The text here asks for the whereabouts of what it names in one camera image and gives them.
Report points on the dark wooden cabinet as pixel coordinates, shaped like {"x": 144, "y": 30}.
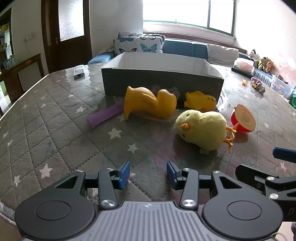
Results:
{"x": 13, "y": 78}

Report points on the grey quilted star table cover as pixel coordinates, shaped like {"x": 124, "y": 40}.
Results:
{"x": 57, "y": 129}

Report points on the small butterfly print pillow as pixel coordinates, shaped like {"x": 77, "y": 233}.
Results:
{"x": 126, "y": 34}

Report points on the yellow plush chick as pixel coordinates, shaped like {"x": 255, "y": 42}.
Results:
{"x": 203, "y": 127}

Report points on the blue sofa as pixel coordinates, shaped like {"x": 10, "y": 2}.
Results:
{"x": 182, "y": 48}

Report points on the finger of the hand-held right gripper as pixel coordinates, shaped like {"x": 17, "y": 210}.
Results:
{"x": 248, "y": 176}
{"x": 283, "y": 154}

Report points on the large butterfly print pillow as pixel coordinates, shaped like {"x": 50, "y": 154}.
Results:
{"x": 138, "y": 45}

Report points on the white remote control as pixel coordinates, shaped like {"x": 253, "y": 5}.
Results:
{"x": 78, "y": 71}

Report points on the orange plush toy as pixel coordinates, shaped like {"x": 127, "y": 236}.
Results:
{"x": 269, "y": 64}

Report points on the large yellow rubber duck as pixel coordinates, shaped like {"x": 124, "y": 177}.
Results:
{"x": 148, "y": 103}

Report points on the green framed window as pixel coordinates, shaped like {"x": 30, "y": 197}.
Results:
{"x": 185, "y": 11}

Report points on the clear plastic bin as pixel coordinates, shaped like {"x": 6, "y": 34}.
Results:
{"x": 283, "y": 87}

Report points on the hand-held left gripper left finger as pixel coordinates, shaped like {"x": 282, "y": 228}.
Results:
{"x": 123, "y": 173}

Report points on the black and white plush toy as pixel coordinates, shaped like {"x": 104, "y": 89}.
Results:
{"x": 252, "y": 53}

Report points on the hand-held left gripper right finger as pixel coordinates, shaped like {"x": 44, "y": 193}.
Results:
{"x": 172, "y": 173}

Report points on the small yellow rubber duck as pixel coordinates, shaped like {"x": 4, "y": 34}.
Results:
{"x": 200, "y": 100}

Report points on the green plastic bowl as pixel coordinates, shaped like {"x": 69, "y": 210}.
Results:
{"x": 294, "y": 97}

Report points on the dark grey cardboard box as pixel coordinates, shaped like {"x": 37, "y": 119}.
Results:
{"x": 143, "y": 81}

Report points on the green plush toy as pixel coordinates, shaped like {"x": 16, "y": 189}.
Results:
{"x": 261, "y": 63}

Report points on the white cushion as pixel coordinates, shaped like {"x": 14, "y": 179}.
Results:
{"x": 222, "y": 54}

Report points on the brown wooden door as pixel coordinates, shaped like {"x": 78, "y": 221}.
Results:
{"x": 49, "y": 46}

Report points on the red toy apple half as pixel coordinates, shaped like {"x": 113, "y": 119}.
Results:
{"x": 245, "y": 118}

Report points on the grey toy piece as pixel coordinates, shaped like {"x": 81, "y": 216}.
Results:
{"x": 261, "y": 90}

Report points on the blue patterned box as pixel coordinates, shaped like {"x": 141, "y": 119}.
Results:
{"x": 262, "y": 77}

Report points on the yellow toy car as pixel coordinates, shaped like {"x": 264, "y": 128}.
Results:
{"x": 256, "y": 85}

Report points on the wall shelf with bottles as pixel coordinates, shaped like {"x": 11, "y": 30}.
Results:
{"x": 5, "y": 41}

